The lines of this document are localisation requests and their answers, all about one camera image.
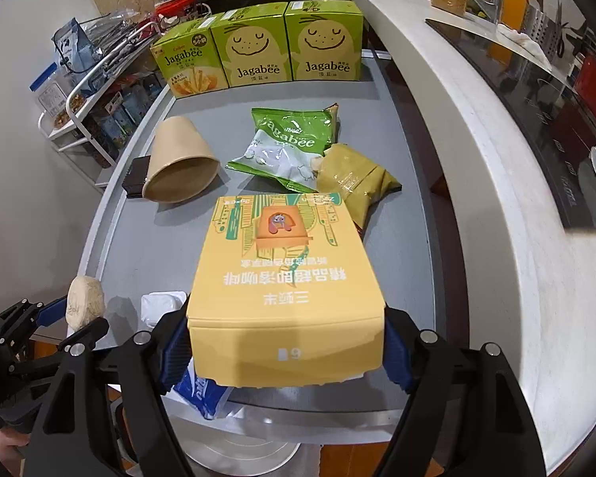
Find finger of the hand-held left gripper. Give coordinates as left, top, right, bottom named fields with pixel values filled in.
left=0, top=297, right=69, bottom=355
left=7, top=317, right=111, bottom=389

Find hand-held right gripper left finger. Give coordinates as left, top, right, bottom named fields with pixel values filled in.
left=24, top=309, right=199, bottom=477

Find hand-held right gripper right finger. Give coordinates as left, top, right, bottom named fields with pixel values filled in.
left=372, top=307, right=547, bottom=477

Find beige round bun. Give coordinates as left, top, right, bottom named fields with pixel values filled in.
left=66, top=275, right=105, bottom=331

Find clear white plastic cup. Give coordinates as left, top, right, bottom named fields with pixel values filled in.
left=140, top=291, right=188, bottom=329

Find yellow printed cardboard box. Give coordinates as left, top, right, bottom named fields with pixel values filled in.
left=186, top=195, right=385, bottom=389

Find dark brown packet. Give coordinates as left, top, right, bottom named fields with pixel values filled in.
left=122, top=156, right=152, bottom=200

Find person's left hand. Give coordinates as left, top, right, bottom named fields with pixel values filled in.
left=0, top=431, right=33, bottom=477

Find blue white snack wrapper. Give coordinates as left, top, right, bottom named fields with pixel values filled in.
left=171, top=358, right=234, bottom=421

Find white metal rack trolley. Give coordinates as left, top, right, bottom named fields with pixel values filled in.
left=30, top=7, right=164, bottom=187

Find olive yellow packet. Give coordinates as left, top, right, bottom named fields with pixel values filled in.
left=313, top=143, right=403, bottom=229

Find brown paper bowl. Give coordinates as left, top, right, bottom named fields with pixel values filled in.
left=144, top=116, right=222, bottom=204

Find row of small cartons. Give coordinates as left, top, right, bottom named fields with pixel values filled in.
left=87, top=72, right=164, bottom=160

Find clear bag of granola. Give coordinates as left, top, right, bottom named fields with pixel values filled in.
left=30, top=67, right=87, bottom=127

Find green snack bag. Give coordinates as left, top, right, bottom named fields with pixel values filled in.
left=227, top=104, right=341, bottom=194

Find blue paper bag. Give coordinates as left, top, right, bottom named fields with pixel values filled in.
left=52, top=17, right=100, bottom=73

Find green snack box fries picture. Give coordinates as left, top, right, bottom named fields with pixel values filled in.
left=150, top=19, right=229, bottom=99

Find silver foil bags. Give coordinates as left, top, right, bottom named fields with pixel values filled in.
left=87, top=7, right=145, bottom=60

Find green snack box smiling face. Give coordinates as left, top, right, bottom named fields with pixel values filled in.
left=211, top=2, right=294, bottom=91
left=284, top=0, right=364, bottom=83

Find red lidded container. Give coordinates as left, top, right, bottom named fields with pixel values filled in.
left=156, top=0, right=199, bottom=23

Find white cloth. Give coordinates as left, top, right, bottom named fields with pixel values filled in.
left=497, top=22, right=552, bottom=68

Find perforated metal utensil holder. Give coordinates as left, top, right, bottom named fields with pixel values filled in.
left=519, top=0, right=567, bottom=63

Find orange cutting board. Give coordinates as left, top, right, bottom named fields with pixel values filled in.
left=487, top=0, right=532, bottom=65

